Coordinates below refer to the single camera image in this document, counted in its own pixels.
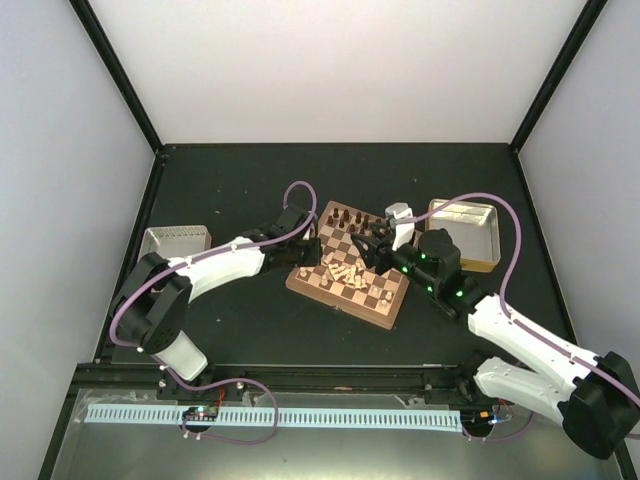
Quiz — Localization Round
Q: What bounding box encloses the pile of light chess pieces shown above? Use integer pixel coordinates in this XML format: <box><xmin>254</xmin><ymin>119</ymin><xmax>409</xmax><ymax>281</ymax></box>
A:
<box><xmin>320</xmin><ymin>251</ymin><xmax>376</xmax><ymax>291</ymax></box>

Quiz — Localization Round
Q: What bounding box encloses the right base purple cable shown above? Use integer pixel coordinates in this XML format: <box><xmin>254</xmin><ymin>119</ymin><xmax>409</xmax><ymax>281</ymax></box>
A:
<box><xmin>459</xmin><ymin>404</ymin><xmax>536</xmax><ymax>445</ymax></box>

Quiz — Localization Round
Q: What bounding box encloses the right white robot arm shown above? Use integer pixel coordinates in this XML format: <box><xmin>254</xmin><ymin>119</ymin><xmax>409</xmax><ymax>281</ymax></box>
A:
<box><xmin>351</xmin><ymin>224</ymin><xmax>639</xmax><ymax>460</ymax></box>

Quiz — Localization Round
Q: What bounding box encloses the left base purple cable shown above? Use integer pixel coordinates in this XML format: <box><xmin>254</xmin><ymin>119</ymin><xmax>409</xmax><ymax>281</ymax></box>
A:
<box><xmin>169</xmin><ymin>377</ymin><xmax>280</xmax><ymax>446</ymax></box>

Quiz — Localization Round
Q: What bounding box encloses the pink plastic tray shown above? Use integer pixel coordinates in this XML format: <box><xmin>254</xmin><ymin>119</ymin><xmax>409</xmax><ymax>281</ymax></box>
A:
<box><xmin>138</xmin><ymin>225</ymin><xmax>212</xmax><ymax>259</ymax></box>

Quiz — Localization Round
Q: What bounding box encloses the silver metal tin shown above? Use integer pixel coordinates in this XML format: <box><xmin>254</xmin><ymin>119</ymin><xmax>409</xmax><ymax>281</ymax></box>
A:
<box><xmin>425</xmin><ymin>201</ymin><xmax>501</xmax><ymax>273</ymax></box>

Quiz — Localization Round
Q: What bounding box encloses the light blue slotted cable duct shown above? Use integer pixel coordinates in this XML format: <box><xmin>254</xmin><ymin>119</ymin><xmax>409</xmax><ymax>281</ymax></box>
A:
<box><xmin>84</xmin><ymin>404</ymin><xmax>462</xmax><ymax>433</ymax></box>

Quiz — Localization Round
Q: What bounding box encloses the wooden chess board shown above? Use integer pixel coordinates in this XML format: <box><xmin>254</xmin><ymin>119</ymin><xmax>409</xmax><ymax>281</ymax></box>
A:
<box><xmin>286</xmin><ymin>201</ymin><xmax>409</xmax><ymax>330</ymax></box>

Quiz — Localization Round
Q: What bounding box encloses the row of dark chess pieces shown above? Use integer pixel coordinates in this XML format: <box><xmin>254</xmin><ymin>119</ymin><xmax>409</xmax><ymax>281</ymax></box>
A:
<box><xmin>318</xmin><ymin>204</ymin><xmax>381</xmax><ymax>240</ymax></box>

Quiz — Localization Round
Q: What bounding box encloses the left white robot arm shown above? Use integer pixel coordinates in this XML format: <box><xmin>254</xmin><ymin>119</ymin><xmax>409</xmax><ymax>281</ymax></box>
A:
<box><xmin>109</xmin><ymin>205</ymin><xmax>322</xmax><ymax>399</ymax></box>

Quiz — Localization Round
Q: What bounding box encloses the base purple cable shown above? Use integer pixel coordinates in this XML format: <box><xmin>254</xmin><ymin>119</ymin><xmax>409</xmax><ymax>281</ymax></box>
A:
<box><xmin>459</xmin><ymin>404</ymin><xmax>536</xmax><ymax>445</ymax></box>
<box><xmin>169</xmin><ymin>377</ymin><xmax>280</xmax><ymax>446</ymax></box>

